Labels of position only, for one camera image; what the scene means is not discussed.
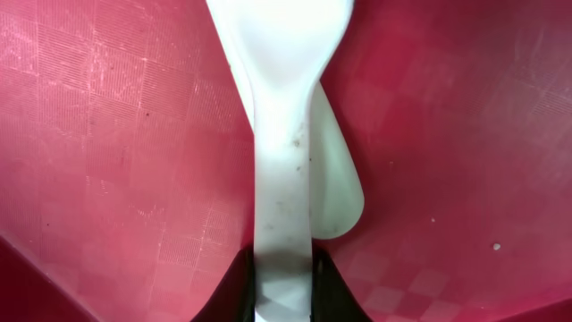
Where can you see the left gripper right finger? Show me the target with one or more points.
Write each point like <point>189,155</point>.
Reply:
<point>332,300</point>

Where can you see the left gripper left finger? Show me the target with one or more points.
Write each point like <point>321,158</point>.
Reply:
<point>233,300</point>

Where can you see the white plastic fork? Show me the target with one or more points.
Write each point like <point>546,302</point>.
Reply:
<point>277,51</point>

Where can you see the white plastic spoon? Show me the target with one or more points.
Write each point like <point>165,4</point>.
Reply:
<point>336,196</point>

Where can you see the red plastic tray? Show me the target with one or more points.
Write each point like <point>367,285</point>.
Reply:
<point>127,158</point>

